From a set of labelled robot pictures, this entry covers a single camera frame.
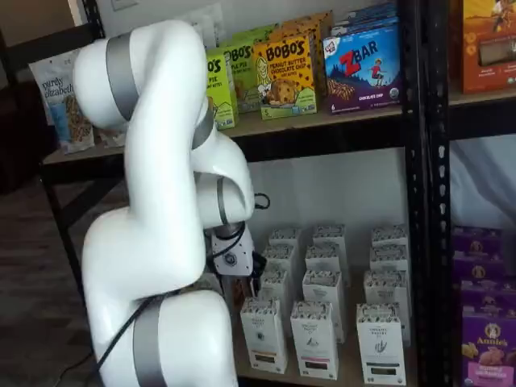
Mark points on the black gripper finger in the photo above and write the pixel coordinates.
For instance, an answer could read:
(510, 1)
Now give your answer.
(255, 287)

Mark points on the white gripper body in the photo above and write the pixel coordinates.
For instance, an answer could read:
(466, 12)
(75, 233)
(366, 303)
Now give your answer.
(234, 258)

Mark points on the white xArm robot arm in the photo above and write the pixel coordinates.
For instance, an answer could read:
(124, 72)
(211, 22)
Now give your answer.
(161, 242)

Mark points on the white box pink strip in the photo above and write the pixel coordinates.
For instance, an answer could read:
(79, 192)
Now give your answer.
(324, 256)
(314, 342)
(322, 286)
(328, 234)

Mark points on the white box dark strip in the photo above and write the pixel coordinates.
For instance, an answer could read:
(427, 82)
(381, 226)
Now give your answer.
(389, 258)
(379, 346)
(385, 286)
(389, 235)

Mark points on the black metal shelf rack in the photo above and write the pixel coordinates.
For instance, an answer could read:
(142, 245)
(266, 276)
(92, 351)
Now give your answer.
(322, 137)

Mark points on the green Bobo's apple pie box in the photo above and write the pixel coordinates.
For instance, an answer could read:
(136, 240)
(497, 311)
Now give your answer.
(244, 80)
(221, 96)
(258, 34)

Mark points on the yellow Bobo's peanut butter box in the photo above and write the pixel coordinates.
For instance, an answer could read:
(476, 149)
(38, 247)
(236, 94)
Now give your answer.
(306, 28)
(284, 76)
(318, 18)

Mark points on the purple Annie's snack box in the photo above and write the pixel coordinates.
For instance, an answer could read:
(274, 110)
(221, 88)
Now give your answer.
(477, 266)
(483, 294)
(475, 240)
(488, 354)

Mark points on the blue ZBar snack box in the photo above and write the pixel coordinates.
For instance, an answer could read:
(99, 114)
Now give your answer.
(363, 72)
(363, 26)
(371, 10)

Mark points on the orange snack box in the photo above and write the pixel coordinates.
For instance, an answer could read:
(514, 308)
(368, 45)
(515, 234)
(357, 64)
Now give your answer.
(488, 48)

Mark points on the blue purely elizabeth granola bag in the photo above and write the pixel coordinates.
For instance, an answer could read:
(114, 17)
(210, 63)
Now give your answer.
(60, 101)

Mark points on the purple snack boxes group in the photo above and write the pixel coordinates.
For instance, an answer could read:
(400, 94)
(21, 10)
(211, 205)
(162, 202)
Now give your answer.
(433, 121)

